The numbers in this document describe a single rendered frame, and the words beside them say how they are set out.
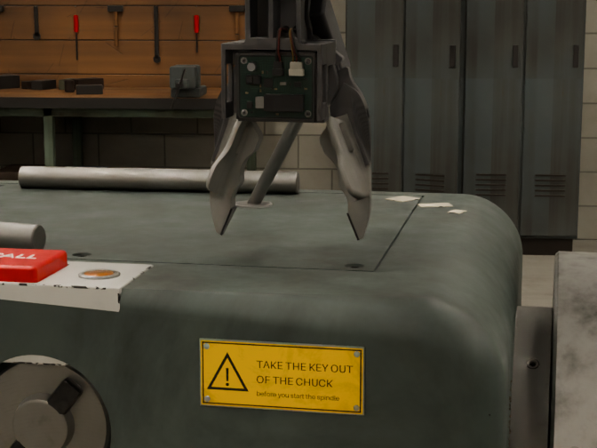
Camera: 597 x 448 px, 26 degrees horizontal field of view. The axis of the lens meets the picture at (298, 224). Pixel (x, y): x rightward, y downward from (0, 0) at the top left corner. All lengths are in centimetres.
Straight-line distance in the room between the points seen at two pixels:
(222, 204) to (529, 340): 27
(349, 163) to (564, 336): 21
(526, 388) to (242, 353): 26
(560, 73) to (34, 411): 632
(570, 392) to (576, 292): 9
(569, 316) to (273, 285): 25
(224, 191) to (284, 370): 18
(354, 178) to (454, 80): 607
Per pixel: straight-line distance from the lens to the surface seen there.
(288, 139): 116
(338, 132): 94
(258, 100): 89
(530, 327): 106
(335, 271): 91
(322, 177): 768
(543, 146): 715
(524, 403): 101
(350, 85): 95
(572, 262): 106
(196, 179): 126
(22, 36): 787
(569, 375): 97
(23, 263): 90
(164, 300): 86
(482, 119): 710
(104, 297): 87
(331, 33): 96
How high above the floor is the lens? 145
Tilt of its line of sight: 10 degrees down
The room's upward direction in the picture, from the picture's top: straight up
